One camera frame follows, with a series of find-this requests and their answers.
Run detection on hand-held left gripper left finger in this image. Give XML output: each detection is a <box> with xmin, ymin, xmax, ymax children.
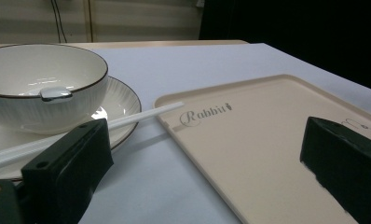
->
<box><xmin>21</xmin><ymin>118</ymin><xmax>115</xmax><ymax>224</ymax></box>

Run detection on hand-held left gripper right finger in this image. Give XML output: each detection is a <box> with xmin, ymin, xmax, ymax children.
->
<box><xmin>299</xmin><ymin>116</ymin><xmax>371</xmax><ymax>224</ymax></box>

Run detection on white chopstick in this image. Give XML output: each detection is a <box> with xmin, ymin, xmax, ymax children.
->
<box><xmin>0</xmin><ymin>146</ymin><xmax>51</xmax><ymax>173</ymax></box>
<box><xmin>0</xmin><ymin>101</ymin><xmax>186</xmax><ymax>162</ymax></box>

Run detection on white ribbed bowl dark rim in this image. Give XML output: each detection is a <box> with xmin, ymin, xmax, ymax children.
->
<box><xmin>0</xmin><ymin>43</ymin><xmax>109</xmax><ymax>135</ymax></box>

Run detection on white ceramic spoon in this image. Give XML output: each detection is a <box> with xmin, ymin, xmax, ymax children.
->
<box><xmin>38</xmin><ymin>86</ymin><xmax>74</xmax><ymax>104</ymax></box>

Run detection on white ribbed plate dark rim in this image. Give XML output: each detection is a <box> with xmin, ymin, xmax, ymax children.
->
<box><xmin>0</xmin><ymin>76</ymin><xmax>143</xmax><ymax>182</ymax></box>

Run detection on beige plastic tray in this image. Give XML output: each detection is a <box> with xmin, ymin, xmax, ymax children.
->
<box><xmin>154</xmin><ymin>74</ymin><xmax>371</xmax><ymax>224</ymax></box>

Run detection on white table cover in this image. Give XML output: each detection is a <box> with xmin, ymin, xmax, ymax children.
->
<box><xmin>77</xmin><ymin>42</ymin><xmax>371</xmax><ymax>224</ymax></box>

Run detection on black cable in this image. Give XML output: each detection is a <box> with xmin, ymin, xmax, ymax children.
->
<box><xmin>50</xmin><ymin>0</ymin><xmax>68</xmax><ymax>44</ymax></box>

